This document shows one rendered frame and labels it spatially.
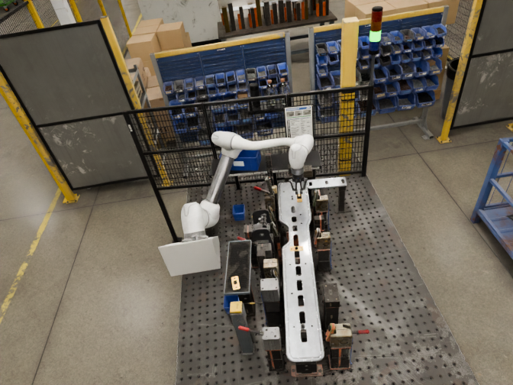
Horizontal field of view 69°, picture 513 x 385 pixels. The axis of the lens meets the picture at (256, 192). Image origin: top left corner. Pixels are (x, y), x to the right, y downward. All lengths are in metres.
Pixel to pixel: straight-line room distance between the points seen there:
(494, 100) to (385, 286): 3.24
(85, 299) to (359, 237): 2.57
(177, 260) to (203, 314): 0.41
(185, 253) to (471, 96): 3.76
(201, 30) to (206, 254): 6.82
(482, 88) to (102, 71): 4.14
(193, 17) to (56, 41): 5.04
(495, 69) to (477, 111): 0.51
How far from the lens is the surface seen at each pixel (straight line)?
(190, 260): 2.69
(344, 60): 2.84
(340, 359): 2.23
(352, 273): 2.66
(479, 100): 5.18
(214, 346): 2.45
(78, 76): 4.22
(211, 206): 2.83
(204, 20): 8.83
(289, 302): 2.17
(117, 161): 4.68
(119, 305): 3.76
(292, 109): 2.92
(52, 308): 4.09
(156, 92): 5.34
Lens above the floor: 2.84
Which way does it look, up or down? 41 degrees down
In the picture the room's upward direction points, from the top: 9 degrees counter-clockwise
